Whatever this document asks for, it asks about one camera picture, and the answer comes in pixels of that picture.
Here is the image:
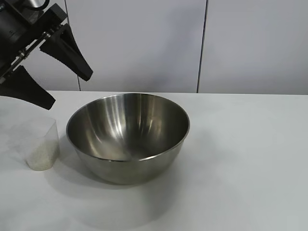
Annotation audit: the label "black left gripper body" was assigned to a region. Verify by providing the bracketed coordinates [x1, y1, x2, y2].
[0, 9, 69, 84]

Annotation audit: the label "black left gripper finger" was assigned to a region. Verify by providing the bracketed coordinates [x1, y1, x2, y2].
[39, 24, 94, 82]
[0, 65, 56, 111]

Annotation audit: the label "clear plastic measuring cup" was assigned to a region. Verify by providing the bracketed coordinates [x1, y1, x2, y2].
[11, 117, 61, 171]

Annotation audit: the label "white rice grains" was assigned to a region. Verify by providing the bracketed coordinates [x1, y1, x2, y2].
[25, 139, 61, 171]

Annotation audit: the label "stainless steel mixing bowl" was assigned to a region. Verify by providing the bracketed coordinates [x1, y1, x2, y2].
[66, 93, 191, 185]

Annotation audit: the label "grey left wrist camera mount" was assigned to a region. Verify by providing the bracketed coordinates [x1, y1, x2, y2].
[26, 3, 68, 27]

